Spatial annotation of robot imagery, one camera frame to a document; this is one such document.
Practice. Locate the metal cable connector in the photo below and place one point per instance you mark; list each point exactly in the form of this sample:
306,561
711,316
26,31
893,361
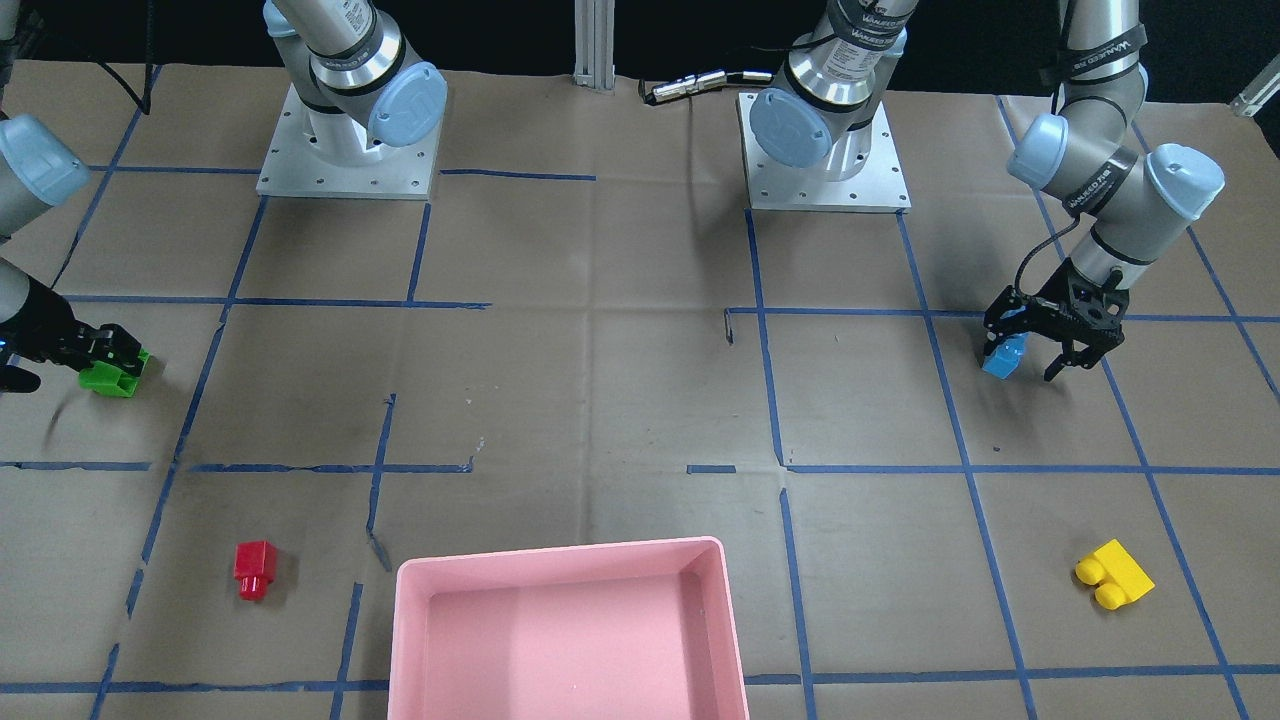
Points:
702,83

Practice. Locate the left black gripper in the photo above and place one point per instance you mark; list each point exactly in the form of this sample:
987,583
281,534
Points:
1010,312

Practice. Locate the pink plastic box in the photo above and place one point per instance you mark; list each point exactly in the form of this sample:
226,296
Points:
629,630

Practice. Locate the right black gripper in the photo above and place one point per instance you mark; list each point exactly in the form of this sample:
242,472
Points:
37,326

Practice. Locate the blue toy block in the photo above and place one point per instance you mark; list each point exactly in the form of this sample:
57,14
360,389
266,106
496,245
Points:
1006,356

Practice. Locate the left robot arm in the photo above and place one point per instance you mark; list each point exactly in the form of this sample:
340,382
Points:
815,119

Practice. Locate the yellow toy block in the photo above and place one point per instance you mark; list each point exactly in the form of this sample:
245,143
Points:
1115,577

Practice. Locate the aluminium frame post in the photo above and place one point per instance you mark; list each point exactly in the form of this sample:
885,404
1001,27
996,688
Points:
593,30

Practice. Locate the green toy block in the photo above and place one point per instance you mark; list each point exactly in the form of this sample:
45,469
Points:
116,376

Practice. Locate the red toy block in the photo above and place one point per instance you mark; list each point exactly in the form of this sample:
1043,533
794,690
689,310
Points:
254,568

